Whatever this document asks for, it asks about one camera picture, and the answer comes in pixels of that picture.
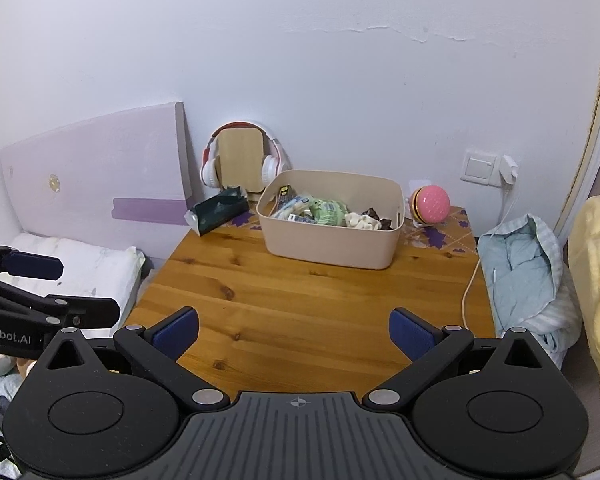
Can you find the dark green tissue pack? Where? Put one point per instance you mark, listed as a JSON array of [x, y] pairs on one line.
[[220, 212]]

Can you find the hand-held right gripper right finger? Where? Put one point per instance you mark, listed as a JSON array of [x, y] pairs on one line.
[[410, 333]]

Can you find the wooden desktop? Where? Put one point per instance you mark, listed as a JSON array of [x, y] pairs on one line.
[[305, 310]]

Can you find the wooden headphone stand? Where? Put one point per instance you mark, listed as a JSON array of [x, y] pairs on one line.
[[240, 155]]

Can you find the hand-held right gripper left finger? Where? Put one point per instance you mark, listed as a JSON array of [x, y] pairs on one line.
[[177, 331]]

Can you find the cream plush toy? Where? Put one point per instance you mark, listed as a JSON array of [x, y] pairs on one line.
[[360, 221]]

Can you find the small plush toy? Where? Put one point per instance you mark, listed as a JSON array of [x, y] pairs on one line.
[[7, 364]]

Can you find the green plastic packet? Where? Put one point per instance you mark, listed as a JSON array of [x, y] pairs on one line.
[[330, 212]]

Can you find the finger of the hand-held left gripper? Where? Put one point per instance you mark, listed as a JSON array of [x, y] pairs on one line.
[[35, 266], [95, 312]]

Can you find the white pillow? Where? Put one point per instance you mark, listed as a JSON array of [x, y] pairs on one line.
[[90, 265]]

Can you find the cream framed panel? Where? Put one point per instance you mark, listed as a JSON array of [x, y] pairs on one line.
[[597, 135]]

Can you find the pink ball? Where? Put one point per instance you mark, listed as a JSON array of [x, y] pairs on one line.
[[432, 202]]

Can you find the lavender headboard panel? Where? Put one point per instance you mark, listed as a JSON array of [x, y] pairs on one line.
[[95, 170]]

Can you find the white charger plug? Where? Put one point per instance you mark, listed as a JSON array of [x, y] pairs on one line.
[[508, 170]]

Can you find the beige plastic storage bin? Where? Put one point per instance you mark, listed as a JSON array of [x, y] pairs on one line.
[[325, 247]]

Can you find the light blue striped cloth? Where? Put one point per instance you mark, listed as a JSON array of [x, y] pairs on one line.
[[520, 270]]

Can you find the red white headphones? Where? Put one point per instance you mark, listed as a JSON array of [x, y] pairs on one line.
[[210, 172]]

